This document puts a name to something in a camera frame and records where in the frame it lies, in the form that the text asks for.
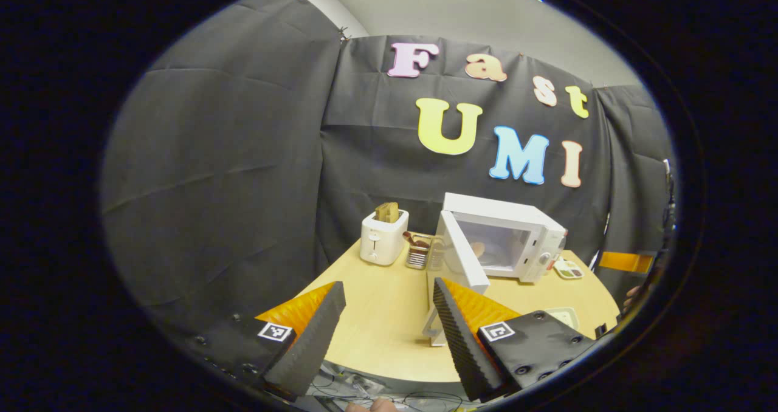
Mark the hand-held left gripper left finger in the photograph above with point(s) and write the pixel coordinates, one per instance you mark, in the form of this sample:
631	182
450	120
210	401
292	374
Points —
307	354

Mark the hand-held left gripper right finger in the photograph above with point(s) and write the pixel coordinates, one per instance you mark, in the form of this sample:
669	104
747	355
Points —
462	351

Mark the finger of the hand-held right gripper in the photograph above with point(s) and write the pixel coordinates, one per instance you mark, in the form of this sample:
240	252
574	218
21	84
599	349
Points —
626	262

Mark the orange sugared bun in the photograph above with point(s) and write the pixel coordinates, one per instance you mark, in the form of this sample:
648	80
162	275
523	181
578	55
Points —
478	249

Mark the white microwave oven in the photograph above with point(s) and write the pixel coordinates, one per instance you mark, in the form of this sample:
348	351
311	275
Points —
504	211

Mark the white divided dish of beans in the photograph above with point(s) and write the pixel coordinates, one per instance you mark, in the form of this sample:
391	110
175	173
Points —
568	270

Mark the black pole stand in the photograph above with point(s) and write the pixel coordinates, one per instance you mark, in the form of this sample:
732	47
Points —
670	205

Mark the cream tray with cherry print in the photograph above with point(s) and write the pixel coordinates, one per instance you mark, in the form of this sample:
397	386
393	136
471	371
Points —
565	316

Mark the metal utensil holder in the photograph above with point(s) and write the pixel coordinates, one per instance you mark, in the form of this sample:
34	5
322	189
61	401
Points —
418	257

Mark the white toaster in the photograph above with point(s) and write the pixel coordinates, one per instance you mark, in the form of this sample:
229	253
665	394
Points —
380	242

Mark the brown bread slice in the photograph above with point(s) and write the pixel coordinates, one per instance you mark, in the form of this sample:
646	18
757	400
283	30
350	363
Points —
387	212

